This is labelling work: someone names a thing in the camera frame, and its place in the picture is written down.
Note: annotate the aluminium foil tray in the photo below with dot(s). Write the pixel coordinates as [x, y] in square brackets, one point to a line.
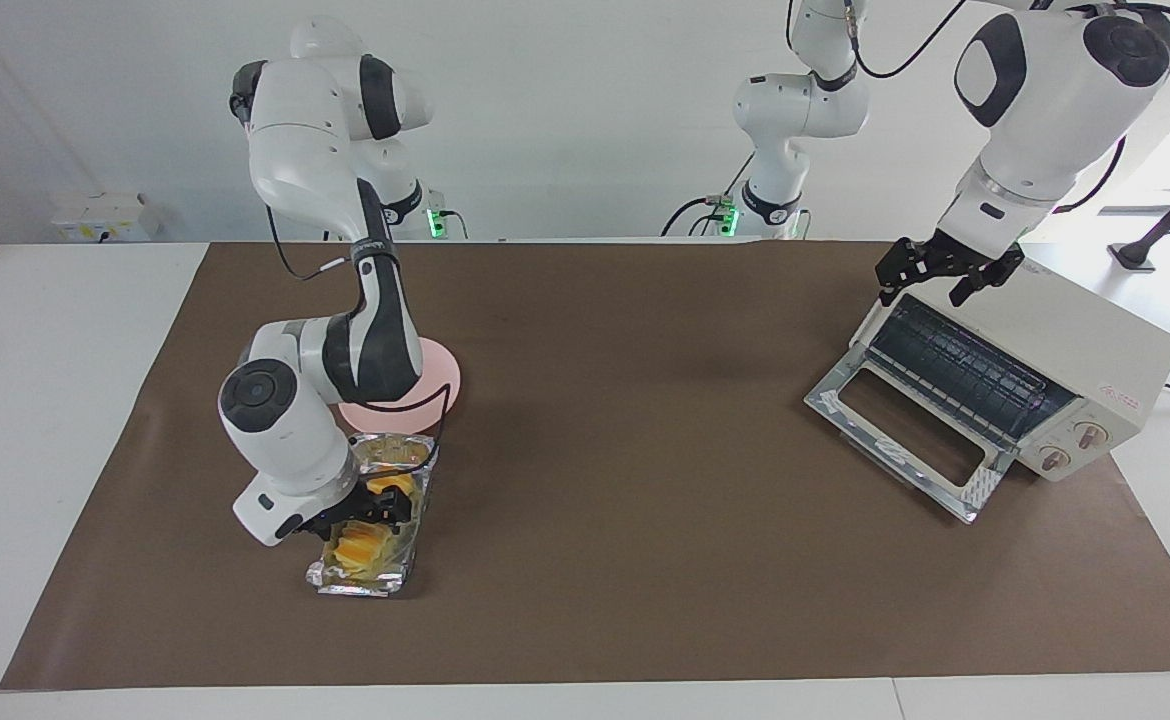
[415, 470]

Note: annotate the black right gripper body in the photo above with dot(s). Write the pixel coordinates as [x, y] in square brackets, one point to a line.
[345, 512]

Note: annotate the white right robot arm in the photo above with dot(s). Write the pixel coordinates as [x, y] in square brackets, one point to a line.
[295, 150]

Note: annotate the black tripod stand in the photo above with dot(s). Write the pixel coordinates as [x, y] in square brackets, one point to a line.
[1135, 255]

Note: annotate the white wall socket box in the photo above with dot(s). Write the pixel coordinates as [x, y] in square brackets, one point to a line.
[105, 218]

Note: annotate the sliced orange bread loaf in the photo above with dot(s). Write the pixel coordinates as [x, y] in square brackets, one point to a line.
[355, 550]

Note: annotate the beige oven knob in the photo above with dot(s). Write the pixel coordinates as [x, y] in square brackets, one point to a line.
[1090, 433]
[1055, 460]

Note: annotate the brown paper table mat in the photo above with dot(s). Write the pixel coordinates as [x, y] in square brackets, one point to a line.
[645, 550]

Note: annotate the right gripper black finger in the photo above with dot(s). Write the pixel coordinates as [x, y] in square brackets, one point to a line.
[401, 508]
[357, 520]

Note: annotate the white toaster oven body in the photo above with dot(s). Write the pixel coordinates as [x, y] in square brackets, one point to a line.
[1095, 350]

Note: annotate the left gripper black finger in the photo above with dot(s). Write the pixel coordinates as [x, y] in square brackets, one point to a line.
[967, 290]
[889, 290]

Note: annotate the oven glass door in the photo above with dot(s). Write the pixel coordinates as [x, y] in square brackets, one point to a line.
[845, 405]

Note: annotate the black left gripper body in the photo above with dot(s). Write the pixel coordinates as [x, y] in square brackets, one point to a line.
[945, 258]

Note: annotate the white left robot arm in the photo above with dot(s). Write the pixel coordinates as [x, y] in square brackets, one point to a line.
[1035, 100]

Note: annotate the pink round plate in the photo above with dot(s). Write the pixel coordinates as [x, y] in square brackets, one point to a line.
[440, 375]

